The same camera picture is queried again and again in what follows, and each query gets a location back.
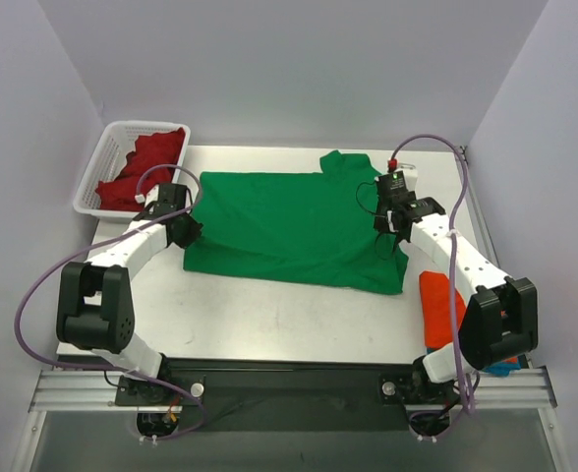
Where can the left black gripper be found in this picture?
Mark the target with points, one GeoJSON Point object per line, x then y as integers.
{"type": "Point", "coordinates": [187, 232]}

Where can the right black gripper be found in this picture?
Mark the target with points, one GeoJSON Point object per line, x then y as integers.
{"type": "Point", "coordinates": [382, 222]}

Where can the green t shirt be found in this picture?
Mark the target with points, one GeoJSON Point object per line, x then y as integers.
{"type": "Point", "coordinates": [311, 228]}

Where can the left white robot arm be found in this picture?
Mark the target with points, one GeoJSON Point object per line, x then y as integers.
{"type": "Point", "coordinates": [95, 304]}

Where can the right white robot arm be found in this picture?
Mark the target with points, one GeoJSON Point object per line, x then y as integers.
{"type": "Point", "coordinates": [501, 317]}

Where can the dark red t shirt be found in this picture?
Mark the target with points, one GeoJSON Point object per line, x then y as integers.
{"type": "Point", "coordinates": [158, 148]}

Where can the white plastic basket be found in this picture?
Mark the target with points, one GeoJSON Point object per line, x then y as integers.
{"type": "Point", "coordinates": [110, 156]}

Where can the folded orange t shirt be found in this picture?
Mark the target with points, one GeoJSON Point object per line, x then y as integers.
{"type": "Point", "coordinates": [435, 300]}

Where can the folded blue t shirt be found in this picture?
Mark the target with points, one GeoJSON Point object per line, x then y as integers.
{"type": "Point", "coordinates": [502, 368]}

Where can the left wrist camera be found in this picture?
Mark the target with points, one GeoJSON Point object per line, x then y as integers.
{"type": "Point", "coordinates": [146, 193]}

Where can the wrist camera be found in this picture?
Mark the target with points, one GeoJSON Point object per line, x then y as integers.
{"type": "Point", "coordinates": [146, 193]}
{"type": "Point", "coordinates": [409, 171]}

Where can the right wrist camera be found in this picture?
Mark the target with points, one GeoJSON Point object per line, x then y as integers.
{"type": "Point", "coordinates": [409, 171]}

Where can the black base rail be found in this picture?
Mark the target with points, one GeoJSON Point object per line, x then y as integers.
{"type": "Point", "coordinates": [288, 397]}

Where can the aluminium frame rail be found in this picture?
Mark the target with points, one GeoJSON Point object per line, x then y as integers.
{"type": "Point", "coordinates": [525, 389]}

